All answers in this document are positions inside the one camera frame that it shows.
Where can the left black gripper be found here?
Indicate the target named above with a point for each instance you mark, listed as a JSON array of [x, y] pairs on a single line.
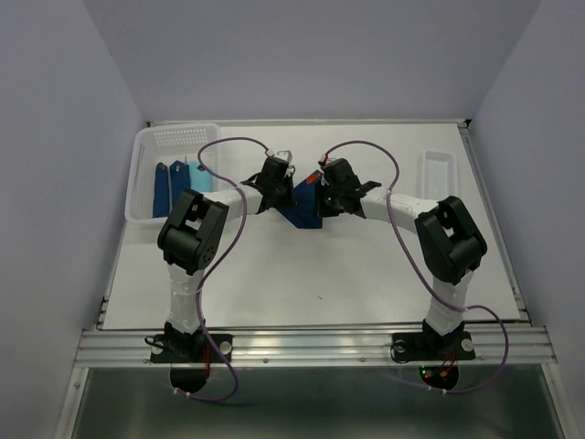
[[283, 195]]

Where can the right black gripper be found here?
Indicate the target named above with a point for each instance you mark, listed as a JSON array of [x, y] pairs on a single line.
[[326, 201]]

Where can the orange plastic spoon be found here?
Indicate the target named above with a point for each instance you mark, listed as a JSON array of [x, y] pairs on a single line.
[[312, 178]]

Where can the dark blue paper napkin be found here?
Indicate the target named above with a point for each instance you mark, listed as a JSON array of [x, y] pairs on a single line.
[[302, 215]]

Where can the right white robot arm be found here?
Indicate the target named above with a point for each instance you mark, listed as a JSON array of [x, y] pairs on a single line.
[[452, 248]]

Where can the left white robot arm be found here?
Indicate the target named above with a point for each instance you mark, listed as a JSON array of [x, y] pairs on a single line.
[[190, 241]]

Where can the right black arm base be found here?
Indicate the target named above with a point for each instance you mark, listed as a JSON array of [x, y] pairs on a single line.
[[439, 354]]

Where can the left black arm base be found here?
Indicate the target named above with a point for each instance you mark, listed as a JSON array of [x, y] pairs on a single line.
[[191, 357]]

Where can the light blue napkin roll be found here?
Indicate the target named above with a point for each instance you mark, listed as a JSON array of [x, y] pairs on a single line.
[[200, 179]]

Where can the dark blue napkin roll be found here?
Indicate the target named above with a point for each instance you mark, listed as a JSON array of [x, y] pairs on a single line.
[[161, 200], [179, 179]]

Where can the white utensil tray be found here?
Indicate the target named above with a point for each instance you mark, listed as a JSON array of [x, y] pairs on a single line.
[[438, 175]]

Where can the white perforated plastic basket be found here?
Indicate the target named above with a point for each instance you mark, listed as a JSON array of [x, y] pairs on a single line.
[[164, 144]]

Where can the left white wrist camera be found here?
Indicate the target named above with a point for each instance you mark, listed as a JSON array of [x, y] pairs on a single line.
[[285, 155]]

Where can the aluminium front rail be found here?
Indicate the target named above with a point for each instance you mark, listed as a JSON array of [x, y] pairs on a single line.
[[252, 347]]

